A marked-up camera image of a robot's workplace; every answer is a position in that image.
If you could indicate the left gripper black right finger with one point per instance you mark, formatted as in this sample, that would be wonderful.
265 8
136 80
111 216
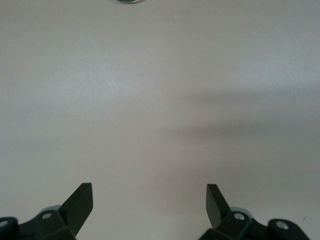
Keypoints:
237 227

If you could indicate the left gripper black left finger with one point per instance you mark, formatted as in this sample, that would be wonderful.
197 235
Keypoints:
62 225

